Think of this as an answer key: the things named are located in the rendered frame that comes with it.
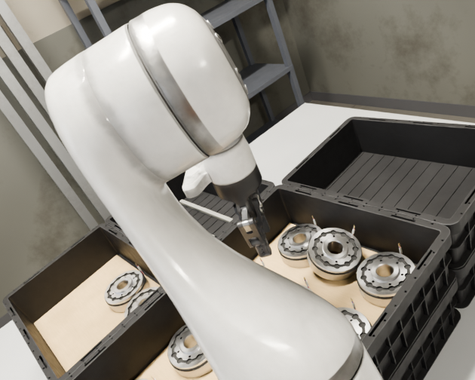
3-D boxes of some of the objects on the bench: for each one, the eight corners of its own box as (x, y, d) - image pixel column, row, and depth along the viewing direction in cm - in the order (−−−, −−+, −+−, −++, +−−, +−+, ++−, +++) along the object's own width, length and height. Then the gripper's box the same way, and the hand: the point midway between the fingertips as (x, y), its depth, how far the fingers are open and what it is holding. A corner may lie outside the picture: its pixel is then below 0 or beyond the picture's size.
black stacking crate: (525, 217, 93) (525, 174, 86) (466, 316, 80) (461, 273, 73) (367, 184, 122) (359, 150, 116) (304, 252, 109) (291, 218, 103)
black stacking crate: (466, 317, 80) (461, 274, 73) (382, 454, 67) (367, 415, 60) (304, 252, 109) (291, 218, 103) (225, 338, 96) (204, 305, 90)
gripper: (255, 186, 57) (290, 268, 65) (253, 136, 69) (283, 210, 78) (204, 202, 58) (245, 280, 67) (211, 150, 71) (244, 222, 79)
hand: (262, 237), depth 72 cm, fingers open, 5 cm apart
